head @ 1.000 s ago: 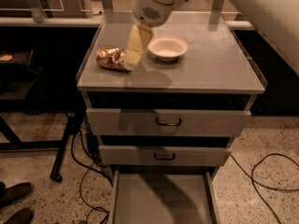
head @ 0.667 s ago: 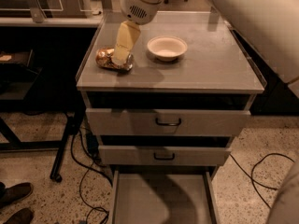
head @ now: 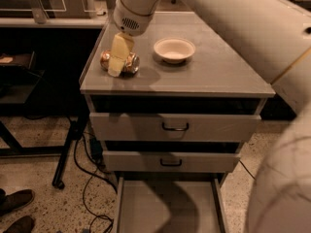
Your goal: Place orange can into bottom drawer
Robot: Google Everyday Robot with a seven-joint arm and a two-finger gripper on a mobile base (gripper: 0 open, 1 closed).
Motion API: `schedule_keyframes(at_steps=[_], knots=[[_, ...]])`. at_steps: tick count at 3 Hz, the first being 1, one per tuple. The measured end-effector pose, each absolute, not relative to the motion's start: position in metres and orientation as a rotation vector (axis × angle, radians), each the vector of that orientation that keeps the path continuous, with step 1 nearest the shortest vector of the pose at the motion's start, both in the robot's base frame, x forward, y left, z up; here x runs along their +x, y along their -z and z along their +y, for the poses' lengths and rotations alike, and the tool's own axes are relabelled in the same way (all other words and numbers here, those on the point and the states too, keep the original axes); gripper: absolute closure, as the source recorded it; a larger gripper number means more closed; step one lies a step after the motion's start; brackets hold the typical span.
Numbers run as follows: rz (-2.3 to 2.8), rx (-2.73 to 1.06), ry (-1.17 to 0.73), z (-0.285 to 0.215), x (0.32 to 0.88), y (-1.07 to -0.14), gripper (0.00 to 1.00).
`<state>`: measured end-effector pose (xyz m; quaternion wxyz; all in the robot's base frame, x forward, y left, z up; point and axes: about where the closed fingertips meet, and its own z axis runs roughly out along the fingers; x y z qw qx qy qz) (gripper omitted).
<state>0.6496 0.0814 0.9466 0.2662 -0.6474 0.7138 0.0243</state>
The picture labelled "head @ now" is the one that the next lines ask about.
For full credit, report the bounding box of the black floor cable right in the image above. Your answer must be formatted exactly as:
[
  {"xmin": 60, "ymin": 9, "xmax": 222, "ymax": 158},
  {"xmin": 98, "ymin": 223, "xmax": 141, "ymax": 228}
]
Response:
[{"xmin": 238, "ymin": 160, "xmax": 257, "ymax": 181}]

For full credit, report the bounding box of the grey drawer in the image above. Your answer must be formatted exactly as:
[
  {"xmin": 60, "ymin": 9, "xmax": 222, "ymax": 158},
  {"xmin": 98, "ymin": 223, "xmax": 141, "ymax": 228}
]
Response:
[
  {"xmin": 90, "ymin": 96, "xmax": 260, "ymax": 143},
  {"xmin": 112, "ymin": 177, "xmax": 229, "ymax": 233},
  {"xmin": 103, "ymin": 147, "xmax": 240, "ymax": 173}
]

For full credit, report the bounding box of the black floor cable left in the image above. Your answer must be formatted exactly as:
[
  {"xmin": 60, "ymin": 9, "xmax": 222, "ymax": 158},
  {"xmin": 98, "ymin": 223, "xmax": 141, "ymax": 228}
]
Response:
[{"xmin": 72, "ymin": 132, "xmax": 119, "ymax": 233}]

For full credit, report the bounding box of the white paper bowl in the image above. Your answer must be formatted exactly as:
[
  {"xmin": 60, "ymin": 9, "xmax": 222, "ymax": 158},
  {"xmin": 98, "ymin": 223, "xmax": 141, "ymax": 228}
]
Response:
[{"xmin": 154, "ymin": 37, "xmax": 195, "ymax": 64}]

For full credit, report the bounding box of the middle grey drawer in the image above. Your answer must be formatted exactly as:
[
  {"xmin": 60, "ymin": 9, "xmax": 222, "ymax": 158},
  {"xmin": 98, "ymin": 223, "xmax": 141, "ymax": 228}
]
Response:
[{"xmin": 103, "ymin": 147, "xmax": 240, "ymax": 173}]

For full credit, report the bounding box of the black floor cable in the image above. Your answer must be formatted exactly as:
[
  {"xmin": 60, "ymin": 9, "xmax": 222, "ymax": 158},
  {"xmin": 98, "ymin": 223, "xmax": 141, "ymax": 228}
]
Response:
[
  {"xmin": 238, "ymin": 160, "xmax": 257, "ymax": 181},
  {"xmin": 72, "ymin": 132, "xmax": 119, "ymax": 233}
]

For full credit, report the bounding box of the black power adapter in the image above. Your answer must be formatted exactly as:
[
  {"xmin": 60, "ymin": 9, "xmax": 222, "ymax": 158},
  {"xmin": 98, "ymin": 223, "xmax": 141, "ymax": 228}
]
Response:
[{"xmin": 89, "ymin": 138, "xmax": 103, "ymax": 163}]

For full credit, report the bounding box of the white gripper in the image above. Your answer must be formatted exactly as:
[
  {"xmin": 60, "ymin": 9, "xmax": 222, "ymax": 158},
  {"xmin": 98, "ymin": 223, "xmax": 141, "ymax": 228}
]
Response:
[{"xmin": 108, "ymin": 0, "xmax": 154, "ymax": 77}]

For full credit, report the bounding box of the dark shoe lower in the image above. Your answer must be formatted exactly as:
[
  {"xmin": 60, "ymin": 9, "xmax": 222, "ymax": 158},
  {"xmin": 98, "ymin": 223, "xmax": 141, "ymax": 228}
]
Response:
[{"xmin": 3, "ymin": 216, "xmax": 35, "ymax": 233}]

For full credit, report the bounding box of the grey drawer cabinet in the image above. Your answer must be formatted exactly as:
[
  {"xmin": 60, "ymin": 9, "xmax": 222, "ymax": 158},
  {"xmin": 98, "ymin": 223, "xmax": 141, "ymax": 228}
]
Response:
[{"xmin": 78, "ymin": 11, "xmax": 276, "ymax": 186}]

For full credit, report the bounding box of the top grey drawer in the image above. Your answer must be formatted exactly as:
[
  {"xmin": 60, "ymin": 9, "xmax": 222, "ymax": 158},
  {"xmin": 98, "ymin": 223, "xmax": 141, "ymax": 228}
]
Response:
[{"xmin": 90, "ymin": 96, "xmax": 260, "ymax": 143}]

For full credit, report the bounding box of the bottom grey drawer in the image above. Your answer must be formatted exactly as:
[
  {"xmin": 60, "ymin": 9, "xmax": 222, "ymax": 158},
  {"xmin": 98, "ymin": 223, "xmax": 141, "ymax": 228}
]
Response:
[{"xmin": 112, "ymin": 177, "xmax": 229, "ymax": 233}]

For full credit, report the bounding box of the crushed orange soda can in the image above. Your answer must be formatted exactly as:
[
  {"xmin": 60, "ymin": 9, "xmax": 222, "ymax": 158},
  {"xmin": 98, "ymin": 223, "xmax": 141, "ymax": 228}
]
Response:
[{"xmin": 100, "ymin": 50, "xmax": 140, "ymax": 75}]

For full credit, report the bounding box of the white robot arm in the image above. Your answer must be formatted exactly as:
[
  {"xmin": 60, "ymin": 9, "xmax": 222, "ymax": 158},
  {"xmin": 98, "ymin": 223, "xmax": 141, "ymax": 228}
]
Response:
[{"xmin": 114, "ymin": 0, "xmax": 311, "ymax": 233}]

